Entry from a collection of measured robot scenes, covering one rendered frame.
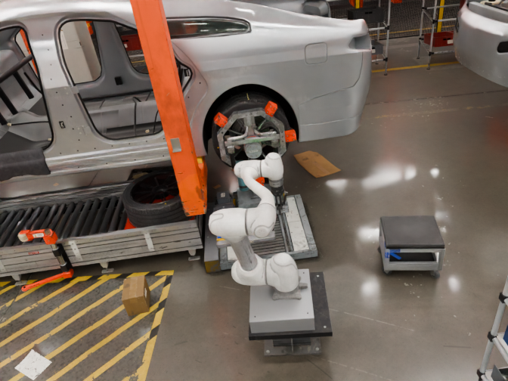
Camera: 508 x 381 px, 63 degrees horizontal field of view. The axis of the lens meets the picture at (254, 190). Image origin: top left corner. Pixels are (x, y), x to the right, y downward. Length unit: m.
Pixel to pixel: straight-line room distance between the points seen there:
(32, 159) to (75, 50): 4.07
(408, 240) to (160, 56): 2.08
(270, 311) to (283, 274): 0.26
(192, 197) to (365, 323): 1.51
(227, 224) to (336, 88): 1.80
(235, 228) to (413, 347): 1.51
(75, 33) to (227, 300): 5.52
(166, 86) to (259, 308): 1.50
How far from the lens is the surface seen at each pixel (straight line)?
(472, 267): 3.58
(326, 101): 3.48
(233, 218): 1.99
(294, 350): 2.91
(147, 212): 3.52
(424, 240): 3.20
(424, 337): 3.05
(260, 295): 2.68
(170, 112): 2.85
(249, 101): 3.37
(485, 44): 4.70
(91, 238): 3.63
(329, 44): 3.34
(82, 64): 7.78
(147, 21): 2.71
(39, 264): 3.94
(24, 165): 3.93
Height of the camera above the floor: 2.38
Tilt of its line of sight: 33 degrees down
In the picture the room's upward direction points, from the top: 8 degrees counter-clockwise
